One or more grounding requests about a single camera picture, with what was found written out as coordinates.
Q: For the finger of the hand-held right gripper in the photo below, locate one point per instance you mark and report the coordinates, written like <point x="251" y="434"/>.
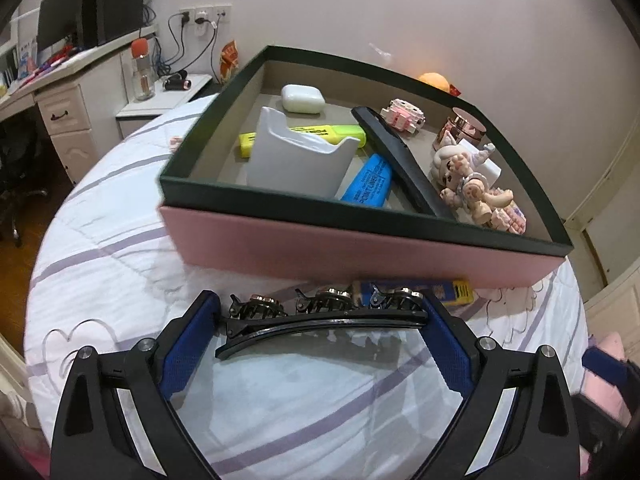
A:
<point x="602" y="367"/>

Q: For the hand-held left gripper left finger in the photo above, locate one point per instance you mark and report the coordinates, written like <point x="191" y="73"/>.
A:
<point x="192" y="345"/>

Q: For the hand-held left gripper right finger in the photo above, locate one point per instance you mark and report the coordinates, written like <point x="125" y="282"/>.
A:
<point x="452" y="345"/>

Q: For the black hair clip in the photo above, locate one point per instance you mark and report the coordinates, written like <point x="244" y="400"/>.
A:
<point x="320" y="322"/>

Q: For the pink box with green rim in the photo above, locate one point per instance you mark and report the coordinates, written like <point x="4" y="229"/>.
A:
<point x="350" y="255"/>

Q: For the rose gold jar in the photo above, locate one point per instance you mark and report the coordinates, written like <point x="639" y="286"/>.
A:
<point x="465" y="127"/>

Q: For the yellow highlighter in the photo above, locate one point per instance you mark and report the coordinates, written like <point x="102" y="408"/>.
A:
<point x="320" y="132"/>

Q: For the pink cloth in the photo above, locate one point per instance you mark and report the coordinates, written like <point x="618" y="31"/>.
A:
<point x="602" y="400"/>

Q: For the blue and yellow packet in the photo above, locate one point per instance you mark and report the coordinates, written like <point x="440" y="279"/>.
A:
<point x="452" y="292"/>

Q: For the white side cabinet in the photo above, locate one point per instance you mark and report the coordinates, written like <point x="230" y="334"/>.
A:
<point x="617" y="295"/>

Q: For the white striped tablecloth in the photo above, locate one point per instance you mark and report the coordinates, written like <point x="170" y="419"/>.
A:
<point x="125" y="280"/>

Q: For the pink block toy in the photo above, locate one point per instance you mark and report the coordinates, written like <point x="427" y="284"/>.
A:
<point x="510" y="219"/>
<point x="404" y="116"/>

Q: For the pink doll figure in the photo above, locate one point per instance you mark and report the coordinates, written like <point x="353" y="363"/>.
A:
<point x="460" y="170"/>

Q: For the white charger block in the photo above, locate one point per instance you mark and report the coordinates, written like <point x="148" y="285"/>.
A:
<point x="492" y="167"/>

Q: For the blue highlighter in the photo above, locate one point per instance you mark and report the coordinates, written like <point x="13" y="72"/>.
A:
<point x="370" y="182"/>

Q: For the long black remote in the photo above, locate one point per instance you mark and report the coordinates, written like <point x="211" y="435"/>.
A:
<point x="400" y="160"/>

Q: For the white curved holder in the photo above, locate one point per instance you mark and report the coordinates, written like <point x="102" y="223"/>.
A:
<point x="295" y="165"/>

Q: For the low white cabinet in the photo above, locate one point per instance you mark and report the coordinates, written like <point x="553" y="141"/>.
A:
<point x="150" y="107"/>

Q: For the dark-topped white bench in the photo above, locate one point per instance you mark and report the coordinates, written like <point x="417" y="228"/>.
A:
<point x="204" y="91"/>

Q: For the black cylindrical device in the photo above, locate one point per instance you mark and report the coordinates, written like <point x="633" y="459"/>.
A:
<point x="178" y="82"/>

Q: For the orange octopus plush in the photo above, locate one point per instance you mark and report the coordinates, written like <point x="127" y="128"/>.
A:
<point x="434" y="81"/>

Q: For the white desk with drawers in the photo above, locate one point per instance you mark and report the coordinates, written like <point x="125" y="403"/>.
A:
<point x="70" y="110"/>

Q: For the white earbuds case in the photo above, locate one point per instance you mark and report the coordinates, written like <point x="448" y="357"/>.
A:
<point x="301" y="98"/>

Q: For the clear bottle with orange cap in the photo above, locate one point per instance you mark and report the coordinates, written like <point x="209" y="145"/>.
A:
<point x="143" y="72"/>

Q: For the orange snack bag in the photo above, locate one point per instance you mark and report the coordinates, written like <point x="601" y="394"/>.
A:
<point x="229" y="60"/>

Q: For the red and blue papers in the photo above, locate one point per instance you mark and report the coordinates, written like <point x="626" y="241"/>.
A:
<point x="50" y="62"/>

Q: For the white and blue carton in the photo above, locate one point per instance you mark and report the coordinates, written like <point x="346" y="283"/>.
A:
<point x="27" y="55"/>

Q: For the tall black speaker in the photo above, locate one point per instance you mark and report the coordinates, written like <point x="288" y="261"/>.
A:
<point x="115" y="2"/>

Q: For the black computer monitor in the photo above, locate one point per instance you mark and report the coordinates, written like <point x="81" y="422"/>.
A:
<point x="60" y="17"/>

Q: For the white door frame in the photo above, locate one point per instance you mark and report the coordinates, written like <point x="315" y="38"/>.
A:
<point x="605" y="200"/>

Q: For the white wall outlet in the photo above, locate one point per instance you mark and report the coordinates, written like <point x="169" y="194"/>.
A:
<point x="205" y="12"/>

